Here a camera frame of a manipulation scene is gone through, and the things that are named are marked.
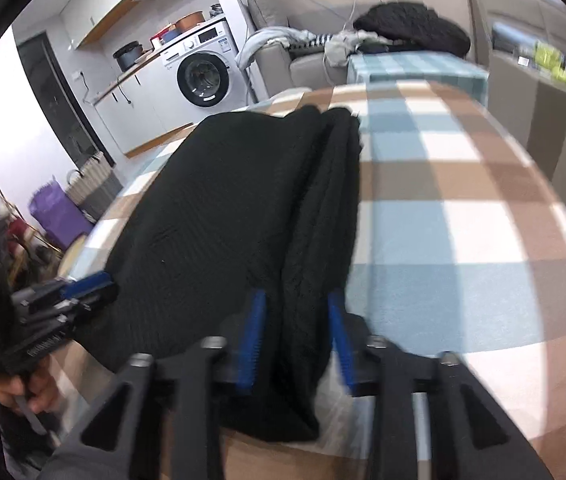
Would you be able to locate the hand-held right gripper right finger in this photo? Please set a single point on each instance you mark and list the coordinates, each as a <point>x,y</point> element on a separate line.
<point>340,345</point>

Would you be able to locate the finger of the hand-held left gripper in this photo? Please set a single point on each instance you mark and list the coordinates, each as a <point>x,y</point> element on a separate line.
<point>83,285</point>
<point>73,312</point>

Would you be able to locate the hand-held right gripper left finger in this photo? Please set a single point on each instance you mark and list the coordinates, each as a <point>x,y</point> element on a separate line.
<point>253,345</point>

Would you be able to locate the black knit sweater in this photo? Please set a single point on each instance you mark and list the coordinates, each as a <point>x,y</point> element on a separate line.
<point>223,200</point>

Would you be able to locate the light grey clothes pile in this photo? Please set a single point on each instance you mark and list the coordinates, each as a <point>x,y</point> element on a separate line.
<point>340,47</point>

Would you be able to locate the person's left hand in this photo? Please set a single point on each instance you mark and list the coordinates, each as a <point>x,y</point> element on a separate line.
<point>38,385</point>

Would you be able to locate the purple bag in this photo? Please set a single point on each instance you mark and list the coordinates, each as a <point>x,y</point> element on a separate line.
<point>58,215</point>

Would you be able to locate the cluttered metal rack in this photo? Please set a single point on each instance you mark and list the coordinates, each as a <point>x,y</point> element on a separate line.
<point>18,230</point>

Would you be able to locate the woven laundry basket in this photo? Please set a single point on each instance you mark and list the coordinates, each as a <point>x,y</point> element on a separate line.
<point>95,187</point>

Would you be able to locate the checkered blanket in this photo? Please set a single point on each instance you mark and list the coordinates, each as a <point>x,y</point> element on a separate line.
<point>463,210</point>

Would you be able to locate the white cabinet with wooden trim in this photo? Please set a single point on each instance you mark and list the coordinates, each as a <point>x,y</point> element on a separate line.
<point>138,105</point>

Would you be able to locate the dark door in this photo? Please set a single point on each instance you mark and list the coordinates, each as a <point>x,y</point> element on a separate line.
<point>53,95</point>

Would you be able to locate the black cooking pot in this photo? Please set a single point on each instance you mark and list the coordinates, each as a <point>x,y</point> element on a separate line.
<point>128,57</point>

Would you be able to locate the white washing machine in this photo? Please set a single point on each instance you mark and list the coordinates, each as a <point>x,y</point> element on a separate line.
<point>203,80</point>

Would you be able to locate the red container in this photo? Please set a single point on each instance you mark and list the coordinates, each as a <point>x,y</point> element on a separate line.
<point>163,39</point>

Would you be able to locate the grey sofa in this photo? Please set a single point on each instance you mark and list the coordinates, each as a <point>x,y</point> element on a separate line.
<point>273,70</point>

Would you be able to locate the brown pot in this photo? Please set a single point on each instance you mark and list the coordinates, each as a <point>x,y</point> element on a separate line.
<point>190,21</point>

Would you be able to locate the teal checkered cloth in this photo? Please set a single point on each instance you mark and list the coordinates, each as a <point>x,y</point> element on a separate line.
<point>413,67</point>

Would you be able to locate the houndstooth cushion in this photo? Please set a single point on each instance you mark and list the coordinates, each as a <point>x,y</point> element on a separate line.
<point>313,42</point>

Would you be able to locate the white cloth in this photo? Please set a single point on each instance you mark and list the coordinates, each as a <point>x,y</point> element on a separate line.
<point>263,40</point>

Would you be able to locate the black jacket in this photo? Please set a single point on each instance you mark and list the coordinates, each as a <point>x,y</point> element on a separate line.
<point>413,25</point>

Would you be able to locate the light blue pillow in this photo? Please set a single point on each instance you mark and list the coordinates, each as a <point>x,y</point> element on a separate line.
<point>510,35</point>

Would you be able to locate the yellow-green cloth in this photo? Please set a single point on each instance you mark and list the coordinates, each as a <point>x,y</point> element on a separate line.
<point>548,55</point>

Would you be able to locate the beige sofa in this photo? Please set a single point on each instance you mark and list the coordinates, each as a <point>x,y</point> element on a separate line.
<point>513,5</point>

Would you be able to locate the white wall cabinet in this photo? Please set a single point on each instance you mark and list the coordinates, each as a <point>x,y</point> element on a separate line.
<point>98,15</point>

